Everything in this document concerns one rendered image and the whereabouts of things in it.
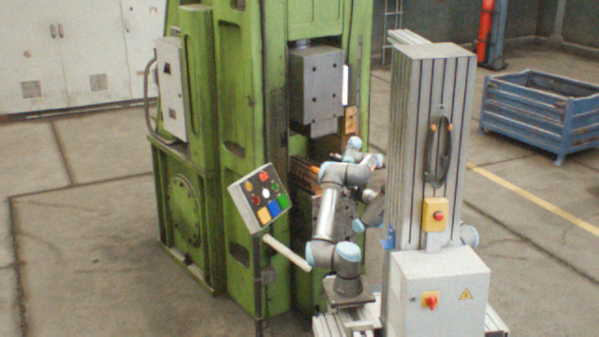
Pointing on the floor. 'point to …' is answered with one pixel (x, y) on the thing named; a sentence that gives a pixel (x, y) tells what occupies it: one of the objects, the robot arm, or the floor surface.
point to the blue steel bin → (542, 110)
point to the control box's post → (257, 283)
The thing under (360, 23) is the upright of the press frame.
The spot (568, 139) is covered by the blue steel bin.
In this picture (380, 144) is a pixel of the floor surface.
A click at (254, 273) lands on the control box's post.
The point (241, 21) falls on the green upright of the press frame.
